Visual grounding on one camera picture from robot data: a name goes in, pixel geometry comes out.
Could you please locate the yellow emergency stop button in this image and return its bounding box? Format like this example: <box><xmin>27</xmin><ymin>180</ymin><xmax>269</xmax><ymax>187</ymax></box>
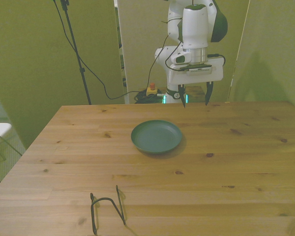
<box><xmin>147</xmin><ymin>83</ymin><xmax>159</xmax><ymax>97</ymax></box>

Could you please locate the green partition panel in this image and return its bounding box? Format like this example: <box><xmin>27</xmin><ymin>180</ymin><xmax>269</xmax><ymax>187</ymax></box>
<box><xmin>227</xmin><ymin>0</ymin><xmax>295</xmax><ymax>109</ymax></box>
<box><xmin>0</xmin><ymin>0</ymin><xmax>125</xmax><ymax>149</ymax></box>

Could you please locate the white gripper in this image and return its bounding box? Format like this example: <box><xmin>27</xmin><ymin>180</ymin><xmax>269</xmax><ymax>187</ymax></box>
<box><xmin>168</xmin><ymin>57</ymin><xmax>224</xmax><ymax>109</ymax></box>

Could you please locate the dark green round plate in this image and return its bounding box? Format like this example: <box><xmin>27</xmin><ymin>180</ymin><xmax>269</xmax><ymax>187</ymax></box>
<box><xmin>131</xmin><ymin>119</ymin><xmax>183</xmax><ymax>155</ymax></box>

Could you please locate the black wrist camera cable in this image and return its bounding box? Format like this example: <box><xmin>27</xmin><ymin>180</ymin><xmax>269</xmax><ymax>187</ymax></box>
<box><xmin>206</xmin><ymin>53</ymin><xmax>226</xmax><ymax>67</ymax></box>

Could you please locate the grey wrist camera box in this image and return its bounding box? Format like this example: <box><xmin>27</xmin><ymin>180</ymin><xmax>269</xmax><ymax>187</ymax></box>
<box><xmin>186</xmin><ymin>64</ymin><xmax>213</xmax><ymax>76</ymax></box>

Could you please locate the coil of black cables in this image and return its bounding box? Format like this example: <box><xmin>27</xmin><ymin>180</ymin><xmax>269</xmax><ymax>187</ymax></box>
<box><xmin>134</xmin><ymin>89</ymin><xmax>166</xmax><ymax>104</ymax></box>

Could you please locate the thin black floor cable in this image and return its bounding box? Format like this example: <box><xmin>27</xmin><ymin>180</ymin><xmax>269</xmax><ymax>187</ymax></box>
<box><xmin>0</xmin><ymin>129</ymin><xmax>23</xmax><ymax>157</ymax></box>

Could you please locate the black wire plate rack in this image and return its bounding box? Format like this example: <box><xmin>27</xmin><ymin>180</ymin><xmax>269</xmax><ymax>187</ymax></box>
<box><xmin>89</xmin><ymin>185</ymin><xmax>127</xmax><ymax>236</ymax></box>

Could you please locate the low wooden base table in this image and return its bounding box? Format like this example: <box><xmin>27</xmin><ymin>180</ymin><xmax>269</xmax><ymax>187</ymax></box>
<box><xmin>137</xmin><ymin>86</ymin><xmax>209</xmax><ymax>104</ymax></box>

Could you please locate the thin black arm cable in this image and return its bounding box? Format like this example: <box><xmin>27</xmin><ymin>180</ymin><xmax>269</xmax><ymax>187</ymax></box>
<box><xmin>147</xmin><ymin>17</ymin><xmax>185</xmax><ymax>93</ymax></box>

